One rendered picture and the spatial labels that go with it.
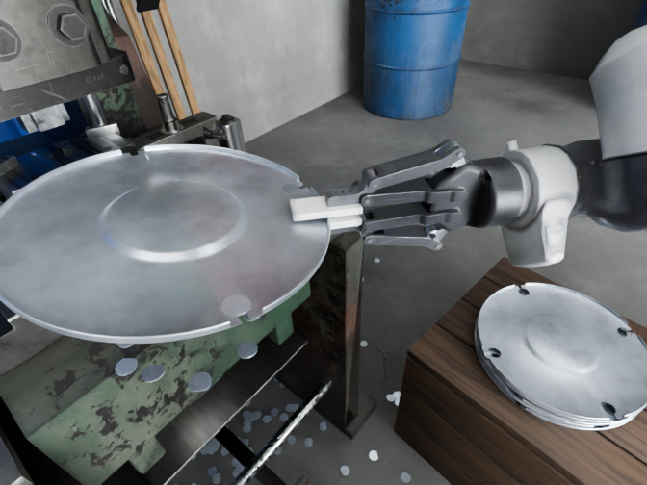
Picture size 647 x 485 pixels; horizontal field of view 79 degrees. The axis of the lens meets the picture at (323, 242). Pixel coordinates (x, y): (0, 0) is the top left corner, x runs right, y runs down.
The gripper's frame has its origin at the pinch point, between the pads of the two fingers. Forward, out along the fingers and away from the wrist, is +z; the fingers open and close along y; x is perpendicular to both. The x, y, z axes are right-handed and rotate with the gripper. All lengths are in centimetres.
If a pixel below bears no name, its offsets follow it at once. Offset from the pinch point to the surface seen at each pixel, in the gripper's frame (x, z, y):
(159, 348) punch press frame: 1.5, 19.8, -15.0
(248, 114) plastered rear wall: -188, 2, -60
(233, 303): 11.4, 9.6, 0.9
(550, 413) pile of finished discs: 9, -35, -38
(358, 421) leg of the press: -13, -12, -74
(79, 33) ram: -12.5, 20.8, 15.0
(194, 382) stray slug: 7.9, 15.3, -13.3
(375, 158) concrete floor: -146, -60, -72
